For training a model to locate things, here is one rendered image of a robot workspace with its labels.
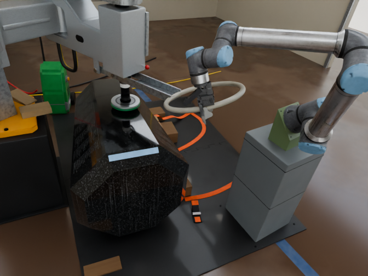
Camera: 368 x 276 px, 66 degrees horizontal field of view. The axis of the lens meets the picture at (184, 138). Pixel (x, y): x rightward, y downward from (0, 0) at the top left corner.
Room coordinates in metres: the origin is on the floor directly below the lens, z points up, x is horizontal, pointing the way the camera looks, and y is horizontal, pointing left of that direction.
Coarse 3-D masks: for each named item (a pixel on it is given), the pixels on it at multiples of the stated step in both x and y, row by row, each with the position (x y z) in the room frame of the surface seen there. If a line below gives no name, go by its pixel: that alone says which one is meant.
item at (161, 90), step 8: (104, 72) 1.87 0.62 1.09; (120, 80) 1.78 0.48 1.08; (128, 80) 1.74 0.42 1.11; (136, 80) 1.81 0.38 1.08; (144, 80) 1.81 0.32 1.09; (152, 80) 1.77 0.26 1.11; (144, 88) 1.67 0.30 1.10; (152, 88) 1.63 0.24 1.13; (160, 88) 1.73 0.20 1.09; (168, 88) 1.70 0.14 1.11; (176, 88) 1.66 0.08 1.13; (160, 96) 1.59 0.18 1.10; (168, 96) 1.56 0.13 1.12
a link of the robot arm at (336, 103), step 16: (352, 48) 1.15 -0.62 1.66; (352, 64) 1.08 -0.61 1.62; (336, 80) 1.14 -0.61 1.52; (352, 80) 1.04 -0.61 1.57; (336, 96) 1.13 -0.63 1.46; (352, 96) 1.09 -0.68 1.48; (320, 112) 1.23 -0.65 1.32; (336, 112) 1.16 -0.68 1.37; (304, 128) 1.35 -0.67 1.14; (320, 128) 1.25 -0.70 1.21; (304, 144) 1.30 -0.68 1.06; (320, 144) 1.29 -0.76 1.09
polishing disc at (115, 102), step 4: (116, 96) 1.89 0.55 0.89; (132, 96) 1.91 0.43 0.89; (136, 96) 1.92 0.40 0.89; (112, 100) 1.82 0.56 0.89; (116, 100) 1.83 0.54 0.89; (132, 100) 1.86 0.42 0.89; (136, 100) 1.86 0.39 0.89; (112, 104) 1.78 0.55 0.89; (116, 104) 1.78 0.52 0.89; (120, 104) 1.78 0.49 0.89; (124, 104) 1.79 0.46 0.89; (128, 104) 1.80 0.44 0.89; (132, 104) 1.80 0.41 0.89; (136, 104) 1.81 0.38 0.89; (120, 108) 1.74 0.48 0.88; (124, 108) 1.74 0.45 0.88; (128, 108) 1.75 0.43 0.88
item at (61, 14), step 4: (56, 8) 2.11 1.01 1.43; (60, 8) 2.11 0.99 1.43; (60, 12) 2.11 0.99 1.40; (60, 16) 2.11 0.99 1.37; (64, 16) 2.12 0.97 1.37; (60, 20) 2.11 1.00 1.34; (64, 20) 2.12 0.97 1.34; (60, 24) 2.11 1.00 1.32; (64, 24) 2.12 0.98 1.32; (60, 28) 2.11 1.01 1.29; (64, 28) 2.12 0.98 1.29
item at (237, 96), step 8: (192, 88) 1.70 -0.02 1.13; (240, 88) 1.48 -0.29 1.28; (176, 96) 1.61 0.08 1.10; (232, 96) 1.34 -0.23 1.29; (240, 96) 1.38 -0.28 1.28; (168, 104) 1.46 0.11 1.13; (216, 104) 1.28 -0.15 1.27; (224, 104) 1.29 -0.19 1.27; (176, 112) 1.30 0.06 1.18; (184, 112) 1.28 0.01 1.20; (192, 112) 1.27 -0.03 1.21
